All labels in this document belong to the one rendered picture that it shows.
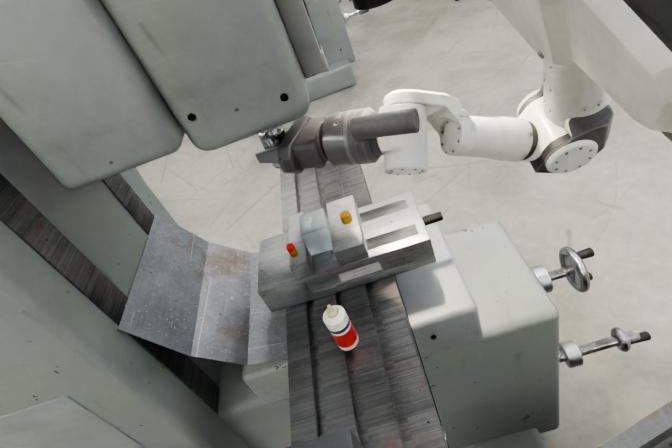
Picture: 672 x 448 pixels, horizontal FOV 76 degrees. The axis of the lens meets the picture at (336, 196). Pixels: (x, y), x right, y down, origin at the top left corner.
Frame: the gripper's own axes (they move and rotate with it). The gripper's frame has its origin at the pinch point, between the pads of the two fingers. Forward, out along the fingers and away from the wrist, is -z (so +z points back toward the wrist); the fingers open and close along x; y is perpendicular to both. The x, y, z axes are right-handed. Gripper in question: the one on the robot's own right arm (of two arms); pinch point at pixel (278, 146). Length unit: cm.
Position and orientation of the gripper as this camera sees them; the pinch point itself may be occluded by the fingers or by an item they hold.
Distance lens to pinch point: 77.2
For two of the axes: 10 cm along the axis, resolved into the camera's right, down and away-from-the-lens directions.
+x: -2.9, 6.8, -6.8
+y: 3.3, 7.3, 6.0
